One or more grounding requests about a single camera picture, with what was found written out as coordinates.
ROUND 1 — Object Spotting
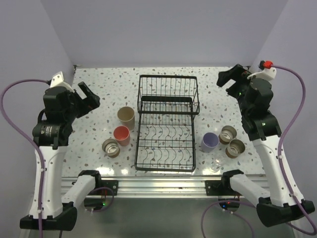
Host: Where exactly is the beige plastic cup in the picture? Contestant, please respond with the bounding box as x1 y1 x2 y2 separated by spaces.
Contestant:
117 106 135 130

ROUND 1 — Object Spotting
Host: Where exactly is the red pink plastic cup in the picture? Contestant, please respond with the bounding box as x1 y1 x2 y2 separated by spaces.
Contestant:
113 125 130 146

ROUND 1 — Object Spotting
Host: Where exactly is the steel cup cork base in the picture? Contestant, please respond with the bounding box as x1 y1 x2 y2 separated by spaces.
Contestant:
102 138 120 158

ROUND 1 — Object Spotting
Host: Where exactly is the purple plastic cup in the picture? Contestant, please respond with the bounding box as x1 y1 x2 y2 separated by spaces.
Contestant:
201 132 219 153

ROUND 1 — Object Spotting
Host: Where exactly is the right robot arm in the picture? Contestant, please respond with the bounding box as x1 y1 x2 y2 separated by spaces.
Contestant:
216 63 315 227

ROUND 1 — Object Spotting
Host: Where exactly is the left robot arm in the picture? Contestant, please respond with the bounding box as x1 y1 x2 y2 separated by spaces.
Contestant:
20 82 103 231

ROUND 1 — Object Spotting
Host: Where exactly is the far right steel cup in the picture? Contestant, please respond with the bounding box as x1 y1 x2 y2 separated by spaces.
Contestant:
218 125 237 144

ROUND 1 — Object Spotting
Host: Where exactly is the steel cup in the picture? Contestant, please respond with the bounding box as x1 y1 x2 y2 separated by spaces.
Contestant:
225 139 246 159
218 125 237 144

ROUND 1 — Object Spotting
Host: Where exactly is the near right steel cup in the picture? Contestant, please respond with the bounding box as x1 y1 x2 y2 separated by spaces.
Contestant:
225 139 246 159

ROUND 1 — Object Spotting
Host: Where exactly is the clear glass cup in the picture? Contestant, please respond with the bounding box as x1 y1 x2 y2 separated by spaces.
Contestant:
211 154 226 172

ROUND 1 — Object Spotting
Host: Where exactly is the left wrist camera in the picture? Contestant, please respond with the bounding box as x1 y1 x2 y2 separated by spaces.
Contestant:
50 71 74 92

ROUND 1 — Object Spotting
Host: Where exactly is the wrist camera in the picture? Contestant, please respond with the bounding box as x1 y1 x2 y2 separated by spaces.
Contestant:
247 60 276 81
50 71 74 92

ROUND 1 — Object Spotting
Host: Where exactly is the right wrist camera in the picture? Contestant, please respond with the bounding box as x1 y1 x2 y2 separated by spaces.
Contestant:
247 60 276 81

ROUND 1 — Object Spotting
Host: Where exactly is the black wire dish rack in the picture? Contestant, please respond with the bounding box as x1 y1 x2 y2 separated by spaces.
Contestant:
134 74 200 173

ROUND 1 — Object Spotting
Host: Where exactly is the aluminium mounting rail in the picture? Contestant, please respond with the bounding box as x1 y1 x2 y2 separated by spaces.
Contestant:
60 173 273 199

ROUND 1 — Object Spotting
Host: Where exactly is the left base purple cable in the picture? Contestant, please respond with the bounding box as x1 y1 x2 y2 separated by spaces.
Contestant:
58 187 115 238

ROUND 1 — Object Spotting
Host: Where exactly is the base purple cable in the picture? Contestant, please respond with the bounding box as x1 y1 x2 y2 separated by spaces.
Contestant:
58 187 115 238
200 200 256 238

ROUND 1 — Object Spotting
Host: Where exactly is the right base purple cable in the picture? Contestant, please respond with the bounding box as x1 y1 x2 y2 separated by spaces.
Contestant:
200 200 256 238

